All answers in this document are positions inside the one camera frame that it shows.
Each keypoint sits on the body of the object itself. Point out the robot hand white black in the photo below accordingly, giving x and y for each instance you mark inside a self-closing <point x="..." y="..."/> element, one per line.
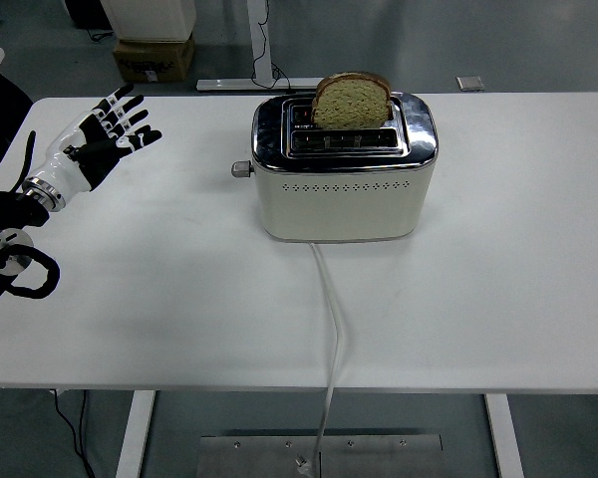
<point x="62" y="167"/>

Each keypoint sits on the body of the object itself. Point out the grey toaster lever knob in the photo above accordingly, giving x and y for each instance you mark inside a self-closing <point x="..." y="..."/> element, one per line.
<point x="240" y="169"/>

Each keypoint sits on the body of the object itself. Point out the cream chrome toaster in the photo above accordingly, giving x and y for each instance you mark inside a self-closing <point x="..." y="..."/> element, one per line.
<point x="339" y="214"/>

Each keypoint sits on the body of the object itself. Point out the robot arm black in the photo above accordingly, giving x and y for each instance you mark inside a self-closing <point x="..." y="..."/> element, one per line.
<point x="10" y="209"/>

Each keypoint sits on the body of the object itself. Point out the black chair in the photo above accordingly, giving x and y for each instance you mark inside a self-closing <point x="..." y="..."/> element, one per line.
<point x="5" y="104"/>

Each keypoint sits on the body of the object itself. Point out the brown cardboard box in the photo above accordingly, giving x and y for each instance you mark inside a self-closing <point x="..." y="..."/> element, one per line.
<point x="149" y="62"/>

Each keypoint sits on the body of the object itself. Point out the black box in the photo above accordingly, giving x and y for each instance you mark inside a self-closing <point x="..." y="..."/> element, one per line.
<point x="87" y="12"/>

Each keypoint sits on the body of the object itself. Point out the white plastic container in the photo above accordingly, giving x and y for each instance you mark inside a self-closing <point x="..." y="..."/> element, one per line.
<point x="149" y="17"/>

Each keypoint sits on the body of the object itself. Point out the white table leg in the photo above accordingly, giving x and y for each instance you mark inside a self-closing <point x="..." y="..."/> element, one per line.
<point x="503" y="438"/>
<point x="134" y="433"/>

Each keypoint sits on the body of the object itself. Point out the brown bread slice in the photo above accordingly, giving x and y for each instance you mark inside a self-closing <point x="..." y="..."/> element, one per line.
<point x="351" y="104"/>

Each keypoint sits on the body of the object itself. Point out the small grey floor plate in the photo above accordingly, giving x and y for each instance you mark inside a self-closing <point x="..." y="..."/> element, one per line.
<point x="470" y="83"/>

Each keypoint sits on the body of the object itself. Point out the grey metal plate with screws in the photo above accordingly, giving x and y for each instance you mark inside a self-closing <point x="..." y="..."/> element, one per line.
<point x="379" y="458"/>

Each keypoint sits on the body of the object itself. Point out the white desk leg frame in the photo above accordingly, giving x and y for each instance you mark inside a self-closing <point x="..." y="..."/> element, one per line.
<point x="259" y="40"/>

